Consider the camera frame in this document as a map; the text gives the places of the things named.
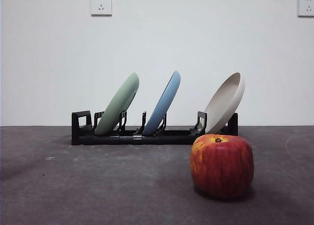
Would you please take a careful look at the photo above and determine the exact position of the green round plate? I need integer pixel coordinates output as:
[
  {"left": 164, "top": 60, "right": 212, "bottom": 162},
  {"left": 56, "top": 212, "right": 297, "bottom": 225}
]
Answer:
[{"left": 94, "top": 72, "right": 140, "bottom": 135}]

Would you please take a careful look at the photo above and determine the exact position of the red apple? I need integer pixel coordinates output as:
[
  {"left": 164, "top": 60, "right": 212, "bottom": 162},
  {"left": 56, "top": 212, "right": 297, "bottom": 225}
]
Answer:
[{"left": 190, "top": 133, "right": 255, "bottom": 200}]

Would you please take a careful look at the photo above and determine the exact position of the blue round plate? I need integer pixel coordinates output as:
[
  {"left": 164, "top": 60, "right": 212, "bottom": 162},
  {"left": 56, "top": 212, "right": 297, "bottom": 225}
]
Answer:
[{"left": 142, "top": 70, "right": 182, "bottom": 135}]

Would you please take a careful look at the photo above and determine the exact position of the cream round plate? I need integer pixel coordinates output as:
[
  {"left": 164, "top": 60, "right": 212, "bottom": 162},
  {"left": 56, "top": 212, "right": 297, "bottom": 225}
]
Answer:
[{"left": 204, "top": 72, "right": 246, "bottom": 135}]

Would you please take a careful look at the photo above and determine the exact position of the black plate rack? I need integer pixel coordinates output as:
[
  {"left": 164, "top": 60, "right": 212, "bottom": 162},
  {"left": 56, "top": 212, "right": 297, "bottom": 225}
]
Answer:
[{"left": 71, "top": 109, "right": 239, "bottom": 146}]

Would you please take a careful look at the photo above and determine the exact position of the white wall socket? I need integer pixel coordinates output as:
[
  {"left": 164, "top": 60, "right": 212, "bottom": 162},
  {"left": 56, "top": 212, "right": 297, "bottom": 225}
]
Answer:
[
  {"left": 297, "top": 0, "right": 314, "bottom": 17},
  {"left": 90, "top": 0, "right": 113, "bottom": 17}
]

